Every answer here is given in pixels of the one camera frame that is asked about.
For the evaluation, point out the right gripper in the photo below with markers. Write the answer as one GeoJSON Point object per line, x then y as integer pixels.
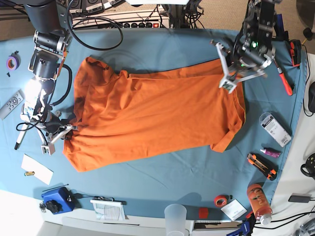
{"type": "Point", "coordinates": [53, 128]}

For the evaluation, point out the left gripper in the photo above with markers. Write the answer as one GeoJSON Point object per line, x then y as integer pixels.
{"type": "Point", "coordinates": [243, 61]}

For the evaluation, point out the orange t-shirt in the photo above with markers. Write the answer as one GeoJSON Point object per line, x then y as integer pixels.
{"type": "Point", "coordinates": [124, 116]}

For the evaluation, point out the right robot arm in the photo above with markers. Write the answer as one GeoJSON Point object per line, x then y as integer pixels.
{"type": "Point", "coordinates": [52, 40]}

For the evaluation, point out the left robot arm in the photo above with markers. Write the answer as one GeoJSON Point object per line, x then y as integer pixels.
{"type": "Point", "coordinates": [258, 23]}

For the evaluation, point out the white marker pen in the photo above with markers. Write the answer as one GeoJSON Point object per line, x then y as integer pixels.
{"type": "Point", "coordinates": [21, 136]}

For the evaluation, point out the white paper card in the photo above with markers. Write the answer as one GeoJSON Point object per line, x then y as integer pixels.
{"type": "Point", "coordinates": [40, 171]}

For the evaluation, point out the blue clamp top right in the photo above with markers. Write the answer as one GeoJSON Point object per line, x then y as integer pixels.
{"type": "Point", "coordinates": [281, 34]}

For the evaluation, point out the blue clamp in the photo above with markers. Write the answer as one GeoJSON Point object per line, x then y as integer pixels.
{"type": "Point", "coordinates": [281, 34]}
{"type": "Point", "coordinates": [246, 227]}

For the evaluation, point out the small yellow battery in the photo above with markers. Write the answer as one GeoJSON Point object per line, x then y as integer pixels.
{"type": "Point", "coordinates": [29, 173]}

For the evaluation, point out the clear plastic bit case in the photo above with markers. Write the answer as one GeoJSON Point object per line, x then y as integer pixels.
{"type": "Point", "coordinates": [274, 129]}

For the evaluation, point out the orange black clamp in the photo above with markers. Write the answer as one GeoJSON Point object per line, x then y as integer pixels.
{"type": "Point", "coordinates": [295, 52]}

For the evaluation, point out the grey remote control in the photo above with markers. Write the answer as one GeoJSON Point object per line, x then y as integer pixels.
{"type": "Point", "coordinates": [11, 104]}

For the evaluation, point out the blue box with knob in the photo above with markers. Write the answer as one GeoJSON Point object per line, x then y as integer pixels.
{"type": "Point", "coordinates": [58, 200]}

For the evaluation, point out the white folded booklet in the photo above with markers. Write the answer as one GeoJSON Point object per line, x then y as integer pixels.
{"type": "Point", "coordinates": [108, 210]}

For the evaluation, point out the purple tape roll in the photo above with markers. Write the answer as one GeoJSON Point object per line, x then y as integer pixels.
{"type": "Point", "coordinates": [13, 61]}

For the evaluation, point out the small pink glue tube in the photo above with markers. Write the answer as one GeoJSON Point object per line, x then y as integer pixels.
{"type": "Point", "coordinates": [270, 152]}

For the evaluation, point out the orange black utility knife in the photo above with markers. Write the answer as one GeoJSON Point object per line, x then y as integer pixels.
{"type": "Point", "coordinates": [263, 165]}

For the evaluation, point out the black power strip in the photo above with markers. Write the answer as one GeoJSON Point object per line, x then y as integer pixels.
{"type": "Point", "coordinates": [147, 24]}

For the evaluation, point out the blue table cloth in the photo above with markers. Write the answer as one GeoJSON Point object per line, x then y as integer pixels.
{"type": "Point", "coordinates": [191, 177]}

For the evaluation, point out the translucent plastic cup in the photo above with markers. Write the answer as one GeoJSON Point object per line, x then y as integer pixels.
{"type": "Point", "coordinates": [175, 220]}

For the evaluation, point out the red tape roll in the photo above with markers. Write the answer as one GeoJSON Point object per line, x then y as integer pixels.
{"type": "Point", "coordinates": [221, 200]}

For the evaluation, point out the orange drink bottle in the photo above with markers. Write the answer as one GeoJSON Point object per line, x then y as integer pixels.
{"type": "Point", "coordinates": [259, 203]}

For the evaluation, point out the white square note pad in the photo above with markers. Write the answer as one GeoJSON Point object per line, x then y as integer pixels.
{"type": "Point", "coordinates": [233, 210]}

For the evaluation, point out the small red block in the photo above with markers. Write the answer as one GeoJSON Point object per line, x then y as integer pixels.
{"type": "Point", "coordinates": [203, 213]}

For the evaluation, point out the blue clamp bottom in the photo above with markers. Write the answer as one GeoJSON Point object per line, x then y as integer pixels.
{"type": "Point", "coordinates": [246, 227]}

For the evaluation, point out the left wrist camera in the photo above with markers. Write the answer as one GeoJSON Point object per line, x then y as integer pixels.
{"type": "Point", "coordinates": [228, 85]}

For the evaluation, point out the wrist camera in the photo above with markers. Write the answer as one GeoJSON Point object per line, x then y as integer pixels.
{"type": "Point", "coordinates": [48, 149]}
{"type": "Point", "coordinates": [228, 85]}

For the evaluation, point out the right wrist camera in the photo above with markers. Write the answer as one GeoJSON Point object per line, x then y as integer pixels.
{"type": "Point", "coordinates": [48, 149]}

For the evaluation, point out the orange handled screwdriver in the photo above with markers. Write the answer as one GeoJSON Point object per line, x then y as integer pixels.
{"type": "Point", "coordinates": [287, 86]}

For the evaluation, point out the black cable tie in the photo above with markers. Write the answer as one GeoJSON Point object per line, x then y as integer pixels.
{"type": "Point", "coordinates": [55, 187]}

